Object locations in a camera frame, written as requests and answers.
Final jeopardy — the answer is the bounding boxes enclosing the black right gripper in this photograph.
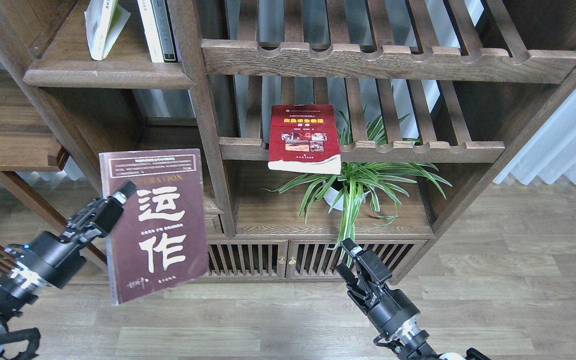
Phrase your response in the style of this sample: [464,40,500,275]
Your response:
[335,238,393,313]

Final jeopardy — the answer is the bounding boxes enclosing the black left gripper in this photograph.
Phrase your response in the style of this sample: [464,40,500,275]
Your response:
[61,180,137,246]

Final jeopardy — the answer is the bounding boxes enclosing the maroon book white characters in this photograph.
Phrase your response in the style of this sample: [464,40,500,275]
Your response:
[99,148,210,305]

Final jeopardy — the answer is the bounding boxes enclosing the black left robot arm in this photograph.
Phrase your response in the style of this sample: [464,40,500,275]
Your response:
[0,180,137,360]

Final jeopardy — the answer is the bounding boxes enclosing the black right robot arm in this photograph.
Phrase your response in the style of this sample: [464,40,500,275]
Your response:
[336,238,488,360]

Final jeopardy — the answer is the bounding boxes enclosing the white plant pot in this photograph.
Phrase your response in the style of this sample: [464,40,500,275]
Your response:
[323,181,370,212]

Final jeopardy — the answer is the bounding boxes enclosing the green spider plant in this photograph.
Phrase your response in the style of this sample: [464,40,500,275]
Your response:
[274,115,449,243]

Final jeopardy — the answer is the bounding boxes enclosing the red book with photos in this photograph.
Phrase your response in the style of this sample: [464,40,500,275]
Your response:
[268,104,342,175]

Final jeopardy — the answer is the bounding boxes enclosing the wooden side table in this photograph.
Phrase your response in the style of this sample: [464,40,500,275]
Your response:
[0,70,92,272]

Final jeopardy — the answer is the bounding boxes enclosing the dark wooden bookshelf cabinet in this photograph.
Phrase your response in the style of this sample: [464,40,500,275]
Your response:
[0,0,576,281]

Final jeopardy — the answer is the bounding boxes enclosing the white upright book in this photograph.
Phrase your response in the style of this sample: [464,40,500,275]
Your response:
[137,0,165,63]

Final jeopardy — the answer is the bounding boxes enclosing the white green leaning book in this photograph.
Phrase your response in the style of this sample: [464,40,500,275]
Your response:
[84,0,131,60]

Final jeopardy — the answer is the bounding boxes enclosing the dark green upright book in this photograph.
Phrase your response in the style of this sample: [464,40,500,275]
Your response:
[151,0,178,63]

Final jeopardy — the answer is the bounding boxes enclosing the white pleated curtain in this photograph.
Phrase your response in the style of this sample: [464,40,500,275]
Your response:
[493,89,576,185]

